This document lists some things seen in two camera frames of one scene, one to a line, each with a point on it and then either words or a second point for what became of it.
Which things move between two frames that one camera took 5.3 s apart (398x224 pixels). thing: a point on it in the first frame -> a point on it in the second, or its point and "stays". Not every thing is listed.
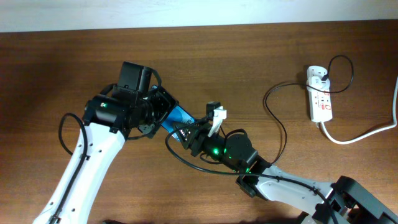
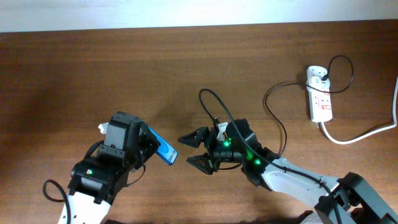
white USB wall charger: (316, 82) stays
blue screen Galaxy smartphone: (165, 108) -> (165, 152)
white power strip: (319, 101) stays
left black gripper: (148, 129) -> (150, 142)
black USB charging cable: (273, 87) stays
